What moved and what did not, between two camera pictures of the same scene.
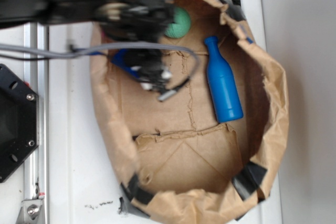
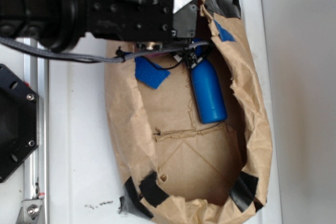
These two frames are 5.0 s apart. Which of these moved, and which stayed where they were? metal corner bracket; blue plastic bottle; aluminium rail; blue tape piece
Moved: blue plastic bottle; blue tape piece
Stayed: metal corner bracket; aluminium rail
